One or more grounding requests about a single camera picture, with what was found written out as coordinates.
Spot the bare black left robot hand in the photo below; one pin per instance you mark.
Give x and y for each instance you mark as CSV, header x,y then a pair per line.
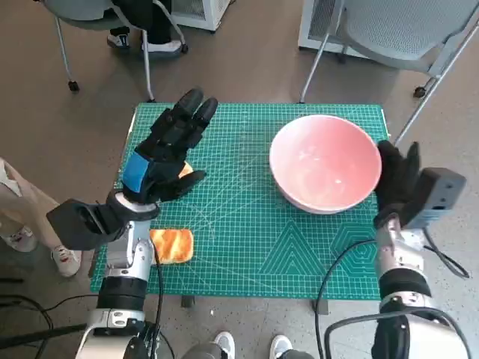
x,y
136,172

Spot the small white mesh cabinet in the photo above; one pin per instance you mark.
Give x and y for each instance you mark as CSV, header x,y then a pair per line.
x,y
209,15

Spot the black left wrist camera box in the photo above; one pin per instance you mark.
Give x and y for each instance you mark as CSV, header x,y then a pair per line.
x,y
71,224

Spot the person in beige trousers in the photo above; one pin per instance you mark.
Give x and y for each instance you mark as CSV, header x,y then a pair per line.
x,y
22,198

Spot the round toy bread bun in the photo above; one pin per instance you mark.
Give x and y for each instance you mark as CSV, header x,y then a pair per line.
x,y
185,170

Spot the rectangular toy bread loaf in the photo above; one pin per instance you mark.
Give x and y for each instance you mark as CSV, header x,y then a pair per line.
x,y
174,245

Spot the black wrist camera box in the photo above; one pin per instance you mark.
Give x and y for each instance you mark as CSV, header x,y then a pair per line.
x,y
71,224
441,190

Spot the long black stand leg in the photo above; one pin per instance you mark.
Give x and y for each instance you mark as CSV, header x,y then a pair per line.
x,y
41,335

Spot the white shoe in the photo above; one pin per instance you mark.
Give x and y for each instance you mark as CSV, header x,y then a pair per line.
x,y
280,348
225,346

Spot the green cutting mat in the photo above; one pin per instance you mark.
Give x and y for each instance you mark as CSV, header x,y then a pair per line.
x,y
239,224

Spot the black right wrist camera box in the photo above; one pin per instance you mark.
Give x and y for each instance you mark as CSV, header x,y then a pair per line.
x,y
441,190

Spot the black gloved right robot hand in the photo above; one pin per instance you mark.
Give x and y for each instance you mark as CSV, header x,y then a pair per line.
x,y
396,183

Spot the grey chair with person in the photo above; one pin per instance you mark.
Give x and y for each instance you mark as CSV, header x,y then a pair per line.
x,y
146,63

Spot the person in black trousers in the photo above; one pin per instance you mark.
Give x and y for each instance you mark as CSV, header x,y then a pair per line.
x,y
157,22

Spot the black table bracket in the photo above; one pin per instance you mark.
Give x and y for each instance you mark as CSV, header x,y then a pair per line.
x,y
188,301
320,306

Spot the empty grey mesh chair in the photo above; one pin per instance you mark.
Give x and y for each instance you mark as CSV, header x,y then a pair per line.
x,y
393,30

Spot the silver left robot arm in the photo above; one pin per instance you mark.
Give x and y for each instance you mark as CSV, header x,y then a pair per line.
x,y
127,247

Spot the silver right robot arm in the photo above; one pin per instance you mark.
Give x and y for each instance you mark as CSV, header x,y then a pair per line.
x,y
400,254

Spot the pink bowl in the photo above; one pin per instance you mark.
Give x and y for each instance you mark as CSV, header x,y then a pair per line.
x,y
322,164

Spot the large white mesh cabinet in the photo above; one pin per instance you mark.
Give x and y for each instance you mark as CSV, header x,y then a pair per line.
x,y
308,33

